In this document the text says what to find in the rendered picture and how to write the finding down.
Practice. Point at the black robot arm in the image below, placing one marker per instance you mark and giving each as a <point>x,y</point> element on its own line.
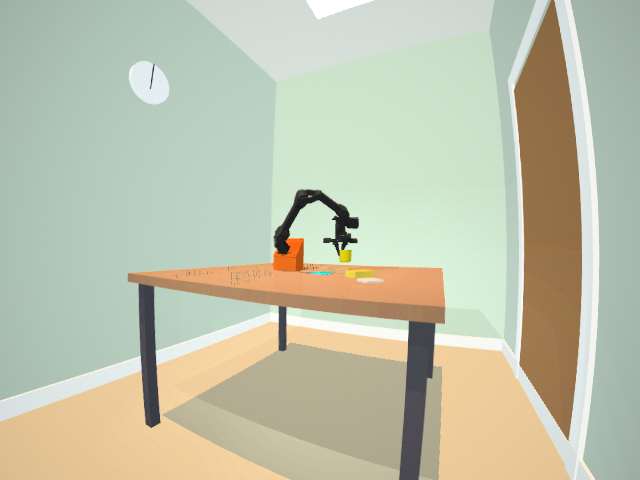
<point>300,201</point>

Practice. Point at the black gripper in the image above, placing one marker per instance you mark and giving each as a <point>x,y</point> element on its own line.
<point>335,241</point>

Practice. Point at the yellow cup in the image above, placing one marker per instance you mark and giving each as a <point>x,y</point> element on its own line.
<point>345,256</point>

